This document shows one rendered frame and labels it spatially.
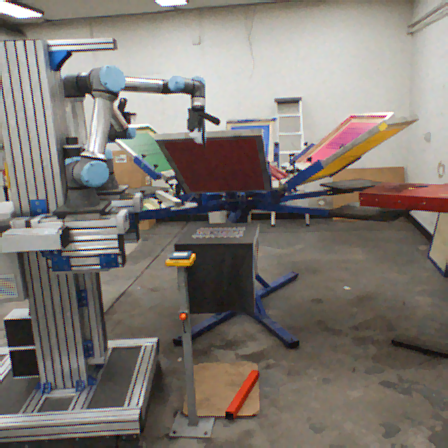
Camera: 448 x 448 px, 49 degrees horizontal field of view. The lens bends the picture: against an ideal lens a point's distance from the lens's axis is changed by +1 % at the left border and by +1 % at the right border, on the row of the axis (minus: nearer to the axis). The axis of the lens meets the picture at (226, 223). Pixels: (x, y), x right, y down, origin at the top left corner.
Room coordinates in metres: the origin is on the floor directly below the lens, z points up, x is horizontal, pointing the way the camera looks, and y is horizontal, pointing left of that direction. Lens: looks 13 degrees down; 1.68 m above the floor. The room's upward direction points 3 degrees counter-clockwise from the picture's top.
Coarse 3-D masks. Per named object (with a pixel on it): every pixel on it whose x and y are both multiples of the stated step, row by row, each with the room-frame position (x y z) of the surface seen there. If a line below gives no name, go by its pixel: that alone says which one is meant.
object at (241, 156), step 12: (216, 144) 2.72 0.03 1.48; (228, 144) 2.71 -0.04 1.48; (240, 144) 2.71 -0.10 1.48; (252, 144) 2.70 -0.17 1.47; (216, 156) 2.84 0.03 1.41; (228, 156) 2.84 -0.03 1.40; (240, 156) 2.83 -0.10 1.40; (252, 156) 2.83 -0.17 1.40; (228, 168) 2.98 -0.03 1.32; (240, 168) 2.97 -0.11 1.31; (252, 168) 2.97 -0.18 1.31; (228, 180) 3.13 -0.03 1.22; (240, 180) 3.13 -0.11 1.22; (252, 180) 3.12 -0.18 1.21
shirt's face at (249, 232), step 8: (192, 224) 3.10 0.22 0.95; (200, 224) 3.08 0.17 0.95; (208, 224) 3.07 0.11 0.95; (216, 224) 3.06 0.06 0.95; (224, 224) 3.05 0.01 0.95; (232, 224) 3.03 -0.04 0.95; (240, 224) 3.02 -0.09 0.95; (248, 224) 3.01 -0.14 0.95; (256, 224) 3.00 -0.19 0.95; (192, 232) 2.88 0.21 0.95; (248, 232) 2.81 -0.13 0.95; (184, 240) 2.71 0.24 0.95; (192, 240) 2.70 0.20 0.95; (200, 240) 2.69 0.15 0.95; (208, 240) 2.68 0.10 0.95; (216, 240) 2.67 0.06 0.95; (224, 240) 2.66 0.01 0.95; (232, 240) 2.65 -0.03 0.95; (240, 240) 2.64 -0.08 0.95; (248, 240) 2.63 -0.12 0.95
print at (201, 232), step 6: (198, 228) 2.98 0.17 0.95; (204, 228) 2.97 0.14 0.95; (210, 228) 2.96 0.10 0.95; (216, 228) 2.95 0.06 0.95; (222, 228) 2.94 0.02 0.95; (228, 228) 2.93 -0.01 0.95; (234, 228) 2.92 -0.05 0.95; (240, 228) 2.92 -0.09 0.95; (198, 234) 2.82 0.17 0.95; (204, 234) 2.82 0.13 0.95; (210, 234) 2.81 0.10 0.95; (216, 234) 2.80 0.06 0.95; (222, 234) 2.79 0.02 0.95; (228, 234) 2.79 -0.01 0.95; (234, 234) 2.78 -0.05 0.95; (240, 234) 2.77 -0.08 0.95
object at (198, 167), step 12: (168, 144) 2.73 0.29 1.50; (180, 144) 2.73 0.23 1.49; (192, 144) 2.72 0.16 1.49; (180, 156) 2.86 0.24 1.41; (192, 156) 2.85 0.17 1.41; (204, 156) 2.85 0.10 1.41; (180, 168) 3.00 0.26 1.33; (192, 168) 2.99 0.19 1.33; (204, 168) 2.99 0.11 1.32; (216, 168) 2.98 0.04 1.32; (192, 180) 3.15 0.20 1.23; (204, 180) 3.14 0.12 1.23; (216, 180) 3.14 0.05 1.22
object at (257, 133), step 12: (180, 132) 2.69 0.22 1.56; (216, 132) 2.66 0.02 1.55; (228, 132) 2.65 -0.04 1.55; (240, 132) 2.63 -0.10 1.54; (252, 132) 2.62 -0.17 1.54; (264, 144) 2.75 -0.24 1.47; (168, 156) 2.86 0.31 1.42; (264, 156) 2.82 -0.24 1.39; (264, 168) 2.96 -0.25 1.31; (180, 180) 3.16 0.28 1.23; (264, 180) 3.11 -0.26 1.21; (192, 192) 3.33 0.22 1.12; (204, 192) 3.32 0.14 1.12; (216, 192) 3.31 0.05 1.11
